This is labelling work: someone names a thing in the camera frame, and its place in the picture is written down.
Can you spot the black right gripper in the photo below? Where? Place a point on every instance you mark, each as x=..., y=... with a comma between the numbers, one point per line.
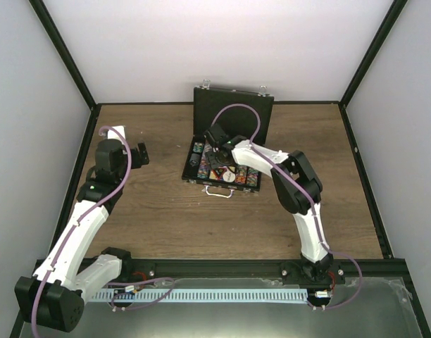
x=213, y=162

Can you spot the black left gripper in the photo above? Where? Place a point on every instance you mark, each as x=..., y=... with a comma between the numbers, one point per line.
x=138, y=162

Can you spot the black poker chip case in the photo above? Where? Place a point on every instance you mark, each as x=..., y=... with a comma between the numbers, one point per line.
x=238, y=113

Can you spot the red black triangular token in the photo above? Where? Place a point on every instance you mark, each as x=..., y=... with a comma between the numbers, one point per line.
x=217, y=174

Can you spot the white dealer button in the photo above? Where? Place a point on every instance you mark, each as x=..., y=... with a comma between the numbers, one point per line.
x=229, y=176

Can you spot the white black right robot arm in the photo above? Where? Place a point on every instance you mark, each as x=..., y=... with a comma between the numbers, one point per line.
x=297, y=186

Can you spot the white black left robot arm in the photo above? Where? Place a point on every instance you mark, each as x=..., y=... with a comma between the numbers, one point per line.
x=56, y=294

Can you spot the tall poker chip row left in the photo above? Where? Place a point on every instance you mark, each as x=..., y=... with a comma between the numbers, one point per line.
x=204, y=166

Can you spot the short poker chip stack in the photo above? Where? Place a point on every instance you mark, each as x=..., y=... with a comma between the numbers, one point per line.
x=198, y=147

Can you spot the black round cup in case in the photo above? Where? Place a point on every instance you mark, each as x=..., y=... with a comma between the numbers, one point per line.
x=194, y=159

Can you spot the poker chip row right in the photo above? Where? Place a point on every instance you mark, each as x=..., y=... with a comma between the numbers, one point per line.
x=252, y=177

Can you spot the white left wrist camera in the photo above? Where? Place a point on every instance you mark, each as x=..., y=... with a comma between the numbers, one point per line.
x=116, y=132

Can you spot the light blue slotted cable duct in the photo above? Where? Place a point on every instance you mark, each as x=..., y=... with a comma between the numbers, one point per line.
x=207, y=296

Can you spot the black front mounting rail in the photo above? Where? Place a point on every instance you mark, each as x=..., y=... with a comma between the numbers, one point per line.
x=289, y=271

